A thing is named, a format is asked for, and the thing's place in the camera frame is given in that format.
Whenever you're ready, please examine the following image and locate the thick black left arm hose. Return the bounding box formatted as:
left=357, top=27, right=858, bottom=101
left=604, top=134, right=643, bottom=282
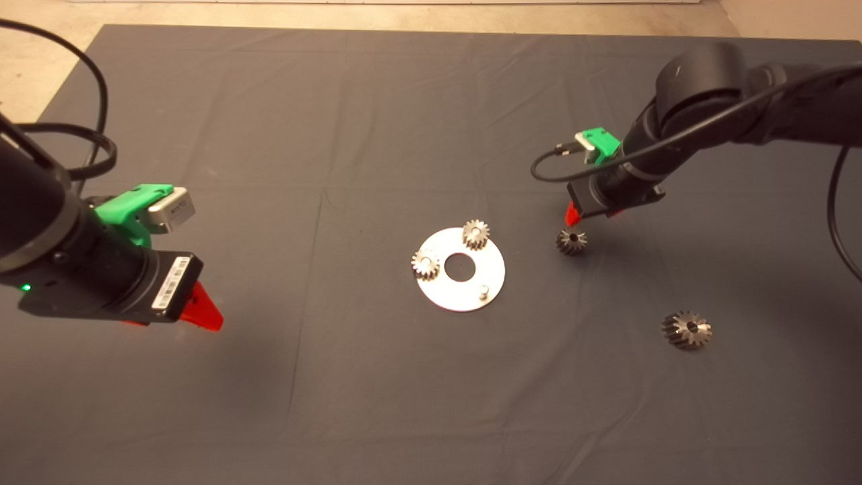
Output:
left=13, top=123, right=119, bottom=181

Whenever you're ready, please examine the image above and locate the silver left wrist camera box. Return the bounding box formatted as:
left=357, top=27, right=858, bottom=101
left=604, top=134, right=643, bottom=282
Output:
left=147, top=187, right=197, bottom=234

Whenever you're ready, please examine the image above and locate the green right camera mount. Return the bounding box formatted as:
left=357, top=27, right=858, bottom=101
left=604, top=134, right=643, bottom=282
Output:
left=581, top=128, right=622, bottom=164

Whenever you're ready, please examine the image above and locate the small dark steel gear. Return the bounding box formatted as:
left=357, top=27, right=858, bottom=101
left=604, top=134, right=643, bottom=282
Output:
left=556, top=228, right=588, bottom=256

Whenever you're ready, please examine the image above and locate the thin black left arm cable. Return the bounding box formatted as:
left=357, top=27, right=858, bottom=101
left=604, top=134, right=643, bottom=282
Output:
left=0, top=19, right=108, bottom=196

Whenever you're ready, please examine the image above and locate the small light steel gear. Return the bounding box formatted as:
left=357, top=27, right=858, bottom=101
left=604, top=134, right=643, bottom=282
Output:
left=411, top=251, right=442, bottom=282
left=461, top=220, right=490, bottom=251

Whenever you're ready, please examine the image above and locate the large steel bevel gear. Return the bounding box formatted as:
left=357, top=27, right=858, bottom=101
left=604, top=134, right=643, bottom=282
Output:
left=661, top=310, right=713, bottom=350

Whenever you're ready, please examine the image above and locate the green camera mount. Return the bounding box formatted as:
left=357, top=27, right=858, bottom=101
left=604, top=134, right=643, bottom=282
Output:
left=94, top=184, right=174, bottom=249
left=581, top=128, right=622, bottom=164

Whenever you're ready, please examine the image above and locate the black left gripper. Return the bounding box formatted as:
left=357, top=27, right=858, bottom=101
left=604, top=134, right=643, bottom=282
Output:
left=17, top=202, right=224, bottom=332

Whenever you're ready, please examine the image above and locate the green left camera mount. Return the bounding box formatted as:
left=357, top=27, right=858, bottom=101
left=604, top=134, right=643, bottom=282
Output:
left=94, top=184, right=174, bottom=249

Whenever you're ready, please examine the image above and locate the dark grey table cloth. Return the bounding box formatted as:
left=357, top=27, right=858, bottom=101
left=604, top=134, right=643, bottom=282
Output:
left=0, top=26, right=862, bottom=485

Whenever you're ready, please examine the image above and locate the round metal plate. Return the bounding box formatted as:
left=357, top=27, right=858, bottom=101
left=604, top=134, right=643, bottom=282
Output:
left=416, top=228, right=506, bottom=313

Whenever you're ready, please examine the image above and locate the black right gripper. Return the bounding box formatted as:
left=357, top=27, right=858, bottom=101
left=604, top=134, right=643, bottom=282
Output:
left=564, top=165, right=667, bottom=227

